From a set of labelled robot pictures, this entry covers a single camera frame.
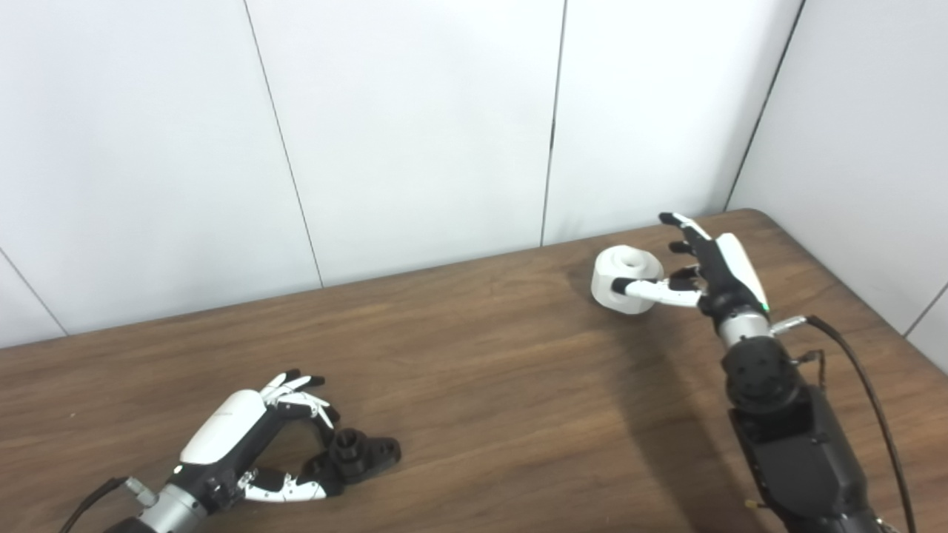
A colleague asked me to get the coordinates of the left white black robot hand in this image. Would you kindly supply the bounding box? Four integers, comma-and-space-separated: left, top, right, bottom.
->
170, 369, 341, 513

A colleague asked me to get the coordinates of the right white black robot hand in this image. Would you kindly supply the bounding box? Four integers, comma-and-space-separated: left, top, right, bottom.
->
612, 212, 771, 321

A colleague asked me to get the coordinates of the round white plastic piece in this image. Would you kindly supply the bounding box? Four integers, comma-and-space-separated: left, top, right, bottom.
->
591, 245, 665, 315

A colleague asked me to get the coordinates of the black plastic holder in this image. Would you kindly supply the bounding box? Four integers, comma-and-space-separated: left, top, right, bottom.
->
302, 428, 401, 493

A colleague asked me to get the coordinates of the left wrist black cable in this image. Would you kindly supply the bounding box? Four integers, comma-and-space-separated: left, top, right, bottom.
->
59, 476, 156, 533

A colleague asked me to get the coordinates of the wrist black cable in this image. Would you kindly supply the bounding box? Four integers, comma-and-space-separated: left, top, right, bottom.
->
770, 315, 919, 533
59, 476, 156, 533

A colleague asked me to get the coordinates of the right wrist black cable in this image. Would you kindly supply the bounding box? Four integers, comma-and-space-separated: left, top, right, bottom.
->
770, 315, 919, 533

